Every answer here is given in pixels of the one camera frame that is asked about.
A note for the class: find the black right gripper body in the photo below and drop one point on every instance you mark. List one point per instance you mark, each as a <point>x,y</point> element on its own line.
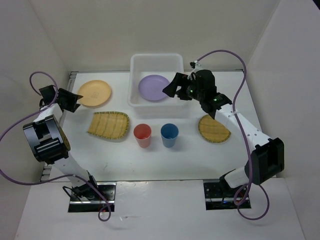
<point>188,90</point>

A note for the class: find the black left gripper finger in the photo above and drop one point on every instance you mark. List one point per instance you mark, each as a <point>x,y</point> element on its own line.
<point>71,105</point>
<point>72,96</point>

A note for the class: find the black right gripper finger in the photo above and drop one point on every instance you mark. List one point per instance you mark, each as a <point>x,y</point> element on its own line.
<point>176,82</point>
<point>171,91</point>

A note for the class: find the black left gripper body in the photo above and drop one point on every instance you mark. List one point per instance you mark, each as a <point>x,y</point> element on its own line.
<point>62,97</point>

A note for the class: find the purple plastic plate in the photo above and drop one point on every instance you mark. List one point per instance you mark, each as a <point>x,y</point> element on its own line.
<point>151,87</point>

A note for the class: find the yellow plastic plate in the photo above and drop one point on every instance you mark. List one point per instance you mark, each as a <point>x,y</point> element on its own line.
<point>94,93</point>

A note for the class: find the round bamboo tray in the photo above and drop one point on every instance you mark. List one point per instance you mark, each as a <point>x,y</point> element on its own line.
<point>212,131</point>

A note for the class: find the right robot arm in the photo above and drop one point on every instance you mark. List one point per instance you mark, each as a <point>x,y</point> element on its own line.
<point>266,155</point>

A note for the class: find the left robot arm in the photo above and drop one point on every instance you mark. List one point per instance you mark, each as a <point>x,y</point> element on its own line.
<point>50,145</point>

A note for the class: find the white plastic bin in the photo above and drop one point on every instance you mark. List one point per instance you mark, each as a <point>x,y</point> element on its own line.
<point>150,73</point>

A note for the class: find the blue plastic cup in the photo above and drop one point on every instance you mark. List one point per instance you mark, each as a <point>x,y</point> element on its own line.
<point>169,133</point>

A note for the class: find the fan-shaped bamboo tray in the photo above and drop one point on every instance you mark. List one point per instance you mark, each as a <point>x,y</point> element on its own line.
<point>111,125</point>

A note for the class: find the red plastic cup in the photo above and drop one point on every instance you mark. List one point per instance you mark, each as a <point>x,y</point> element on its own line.
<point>143,133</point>

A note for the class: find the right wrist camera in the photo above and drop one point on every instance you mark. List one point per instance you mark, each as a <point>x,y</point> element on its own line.
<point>196,66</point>

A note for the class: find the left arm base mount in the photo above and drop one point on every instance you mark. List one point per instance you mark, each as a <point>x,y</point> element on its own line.
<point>81,204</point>

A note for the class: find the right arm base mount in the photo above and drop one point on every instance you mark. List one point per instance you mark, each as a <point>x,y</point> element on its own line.
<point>216,198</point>

